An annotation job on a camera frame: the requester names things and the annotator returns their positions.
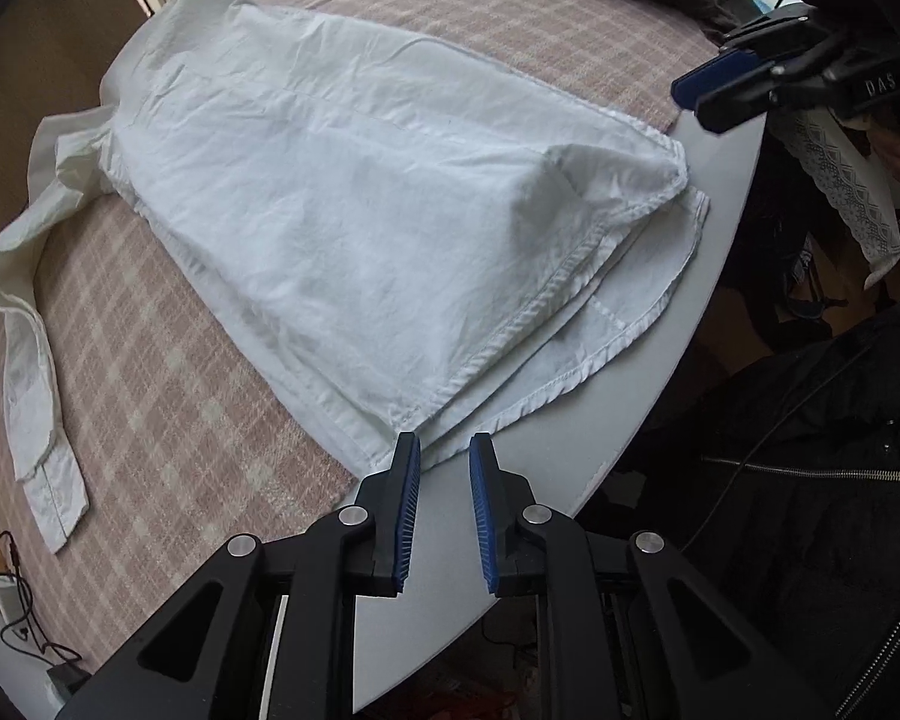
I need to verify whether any light plywood panel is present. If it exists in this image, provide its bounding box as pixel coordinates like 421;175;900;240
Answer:
0;0;175;95

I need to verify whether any person's black jacket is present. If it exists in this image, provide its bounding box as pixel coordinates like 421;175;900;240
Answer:
577;300;900;720

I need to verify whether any thin black cable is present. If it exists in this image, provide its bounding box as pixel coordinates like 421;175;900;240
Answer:
0;531;83;661

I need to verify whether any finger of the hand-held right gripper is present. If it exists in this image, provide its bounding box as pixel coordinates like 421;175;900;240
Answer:
720;4;835;66
670;51;857;137

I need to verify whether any white long-sleeved shirt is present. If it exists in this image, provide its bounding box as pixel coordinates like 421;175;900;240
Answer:
0;0;710;552

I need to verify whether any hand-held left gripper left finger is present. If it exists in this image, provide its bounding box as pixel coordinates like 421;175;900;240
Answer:
60;431;422;720

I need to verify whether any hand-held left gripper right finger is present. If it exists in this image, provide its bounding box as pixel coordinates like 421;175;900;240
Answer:
469;432;835;720

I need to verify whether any white lace cloth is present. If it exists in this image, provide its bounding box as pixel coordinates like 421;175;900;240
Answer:
776;101;900;291

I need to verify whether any black power adapter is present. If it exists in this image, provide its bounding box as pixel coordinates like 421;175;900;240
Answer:
47;661;91;700

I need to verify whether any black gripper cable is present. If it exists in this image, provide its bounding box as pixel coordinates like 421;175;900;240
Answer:
682;341;875;545

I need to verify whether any person's right hand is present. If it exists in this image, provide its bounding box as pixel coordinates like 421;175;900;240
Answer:
866;94;900;205

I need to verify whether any pink plaid blanket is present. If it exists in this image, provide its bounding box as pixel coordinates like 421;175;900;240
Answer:
0;0;691;601

